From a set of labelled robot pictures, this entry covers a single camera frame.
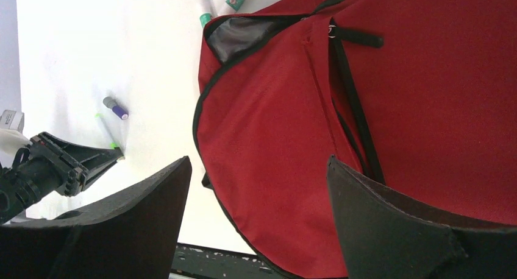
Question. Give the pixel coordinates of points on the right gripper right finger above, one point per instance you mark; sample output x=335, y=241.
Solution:
x=386, y=234

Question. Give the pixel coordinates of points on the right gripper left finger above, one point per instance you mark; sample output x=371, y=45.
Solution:
x=130, y=234

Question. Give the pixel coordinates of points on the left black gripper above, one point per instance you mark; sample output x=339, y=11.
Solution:
x=50, y=164

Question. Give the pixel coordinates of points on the green highlighter pen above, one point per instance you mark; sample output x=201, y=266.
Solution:
x=113, y=143

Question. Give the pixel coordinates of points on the red student backpack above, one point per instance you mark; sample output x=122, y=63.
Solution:
x=418, y=95

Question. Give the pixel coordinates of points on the purple glue stick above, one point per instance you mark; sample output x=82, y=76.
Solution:
x=118, y=110

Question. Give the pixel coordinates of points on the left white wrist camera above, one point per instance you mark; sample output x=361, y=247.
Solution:
x=12, y=138

